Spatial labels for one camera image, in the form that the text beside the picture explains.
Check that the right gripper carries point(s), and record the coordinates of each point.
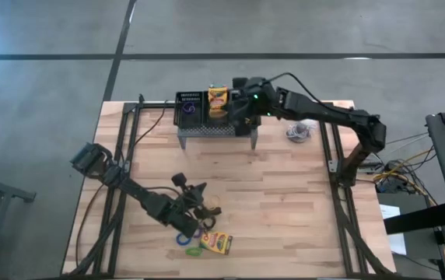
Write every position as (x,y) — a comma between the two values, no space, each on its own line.
(245,113)

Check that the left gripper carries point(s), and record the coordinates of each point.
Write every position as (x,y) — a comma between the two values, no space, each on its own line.
(176,221)

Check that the yellow green crayon box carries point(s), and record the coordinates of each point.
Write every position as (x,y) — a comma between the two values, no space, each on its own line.
(218,102)

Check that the yellow rubber band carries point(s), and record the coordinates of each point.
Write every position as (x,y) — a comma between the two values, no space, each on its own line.
(209,201)

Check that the crayon box with torn flap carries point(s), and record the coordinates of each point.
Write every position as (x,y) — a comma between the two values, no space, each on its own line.
(215,242)

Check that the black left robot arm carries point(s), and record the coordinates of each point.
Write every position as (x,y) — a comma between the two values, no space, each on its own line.
(141,194)

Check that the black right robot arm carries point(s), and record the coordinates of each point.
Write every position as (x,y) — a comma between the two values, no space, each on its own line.
(323,110)

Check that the grey metal riser shelf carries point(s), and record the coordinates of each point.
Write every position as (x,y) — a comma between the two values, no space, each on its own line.
(207,131)

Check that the white paper sheet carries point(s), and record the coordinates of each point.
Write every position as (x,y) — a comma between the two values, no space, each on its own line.
(395,243)

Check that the grey metal stand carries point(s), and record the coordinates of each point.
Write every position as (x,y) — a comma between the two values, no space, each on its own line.
(4,190)

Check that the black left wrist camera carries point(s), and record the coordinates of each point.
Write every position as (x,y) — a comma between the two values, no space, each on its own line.
(197,192)

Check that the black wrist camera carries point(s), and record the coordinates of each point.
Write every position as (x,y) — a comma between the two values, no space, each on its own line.
(197,192)
(247,82)

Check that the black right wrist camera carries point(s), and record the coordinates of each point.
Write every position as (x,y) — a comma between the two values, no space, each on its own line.
(247,82)

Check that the black aluminium table frame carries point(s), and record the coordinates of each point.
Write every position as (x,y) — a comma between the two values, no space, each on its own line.
(110,241)

